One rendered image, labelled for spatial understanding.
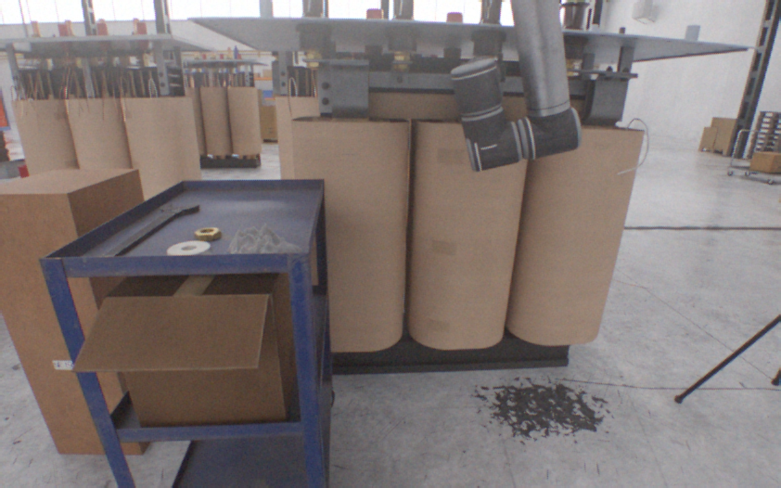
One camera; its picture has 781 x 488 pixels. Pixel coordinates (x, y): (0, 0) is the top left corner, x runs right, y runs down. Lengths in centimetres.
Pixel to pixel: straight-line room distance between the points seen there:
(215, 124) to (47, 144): 373
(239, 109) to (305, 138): 564
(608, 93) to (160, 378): 153
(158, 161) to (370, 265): 225
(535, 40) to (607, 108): 65
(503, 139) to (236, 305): 71
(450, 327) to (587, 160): 79
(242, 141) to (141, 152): 377
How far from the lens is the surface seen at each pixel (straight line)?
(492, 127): 101
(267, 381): 84
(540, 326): 173
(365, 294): 147
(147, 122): 332
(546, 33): 99
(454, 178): 137
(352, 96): 134
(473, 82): 98
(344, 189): 134
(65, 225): 131
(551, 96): 101
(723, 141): 1503
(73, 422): 171
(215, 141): 713
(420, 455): 152
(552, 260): 160
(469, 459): 153
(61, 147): 377
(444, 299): 152
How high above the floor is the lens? 115
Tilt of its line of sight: 21 degrees down
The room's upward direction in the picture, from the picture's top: 1 degrees clockwise
